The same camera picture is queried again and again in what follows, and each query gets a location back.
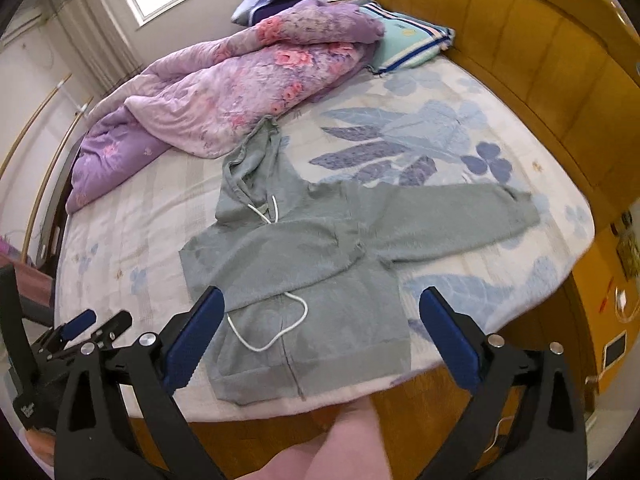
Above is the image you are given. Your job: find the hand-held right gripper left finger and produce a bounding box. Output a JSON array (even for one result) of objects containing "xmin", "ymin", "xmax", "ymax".
[{"xmin": 55, "ymin": 286, "xmax": 226, "ymax": 480}]

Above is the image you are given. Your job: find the leaf printed bed sheet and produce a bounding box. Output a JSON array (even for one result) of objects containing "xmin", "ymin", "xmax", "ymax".
[{"xmin": 54, "ymin": 55, "xmax": 596, "ymax": 421}]

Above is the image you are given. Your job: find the dark wooden footboard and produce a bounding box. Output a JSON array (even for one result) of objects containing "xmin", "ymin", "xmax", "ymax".
[{"xmin": 37, "ymin": 160, "xmax": 77, "ymax": 277}]

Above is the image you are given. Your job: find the grey hoodie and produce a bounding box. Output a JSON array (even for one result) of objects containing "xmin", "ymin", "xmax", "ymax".
[{"xmin": 179, "ymin": 119, "xmax": 542, "ymax": 407}]

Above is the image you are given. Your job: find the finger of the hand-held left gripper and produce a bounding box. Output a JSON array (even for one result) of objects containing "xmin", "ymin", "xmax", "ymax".
[
  {"xmin": 30, "ymin": 309, "xmax": 97, "ymax": 358},
  {"xmin": 47, "ymin": 310, "xmax": 133, "ymax": 361}
]

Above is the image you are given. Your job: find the white air conditioner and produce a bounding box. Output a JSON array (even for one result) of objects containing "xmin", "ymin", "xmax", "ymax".
[{"xmin": 0, "ymin": 10, "xmax": 43, "ymax": 43}]

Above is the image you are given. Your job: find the sheer beige curtain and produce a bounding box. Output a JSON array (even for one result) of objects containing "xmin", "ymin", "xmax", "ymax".
[{"xmin": 47, "ymin": 0, "xmax": 146, "ymax": 98}]

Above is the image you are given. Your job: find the white cable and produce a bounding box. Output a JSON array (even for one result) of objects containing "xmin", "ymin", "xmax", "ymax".
[{"xmin": 492, "ymin": 414, "xmax": 517, "ymax": 450}]

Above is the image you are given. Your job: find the person's left forearm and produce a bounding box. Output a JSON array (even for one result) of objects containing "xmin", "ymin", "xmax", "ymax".
[{"xmin": 25, "ymin": 430, "xmax": 58, "ymax": 466}]

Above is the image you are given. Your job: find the reddish brown table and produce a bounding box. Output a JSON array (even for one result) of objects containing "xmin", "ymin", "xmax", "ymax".
[{"xmin": 0, "ymin": 255, "xmax": 56, "ymax": 327}]

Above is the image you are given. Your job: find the purple floral quilt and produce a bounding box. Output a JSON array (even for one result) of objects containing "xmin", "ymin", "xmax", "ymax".
[{"xmin": 65, "ymin": 0, "xmax": 387, "ymax": 213}]

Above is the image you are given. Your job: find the wooden headboard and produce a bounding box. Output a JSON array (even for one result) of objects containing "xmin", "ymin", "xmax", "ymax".
[{"xmin": 356, "ymin": 0, "xmax": 640, "ymax": 231}]

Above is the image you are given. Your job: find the striped teal pillow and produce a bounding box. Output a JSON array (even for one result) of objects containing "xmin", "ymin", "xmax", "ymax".
[{"xmin": 357, "ymin": 2, "xmax": 457, "ymax": 77}]

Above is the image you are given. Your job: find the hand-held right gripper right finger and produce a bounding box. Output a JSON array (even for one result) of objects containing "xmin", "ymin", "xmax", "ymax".
[{"xmin": 419, "ymin": 286, "xmax": 588, "ymax": 480}]

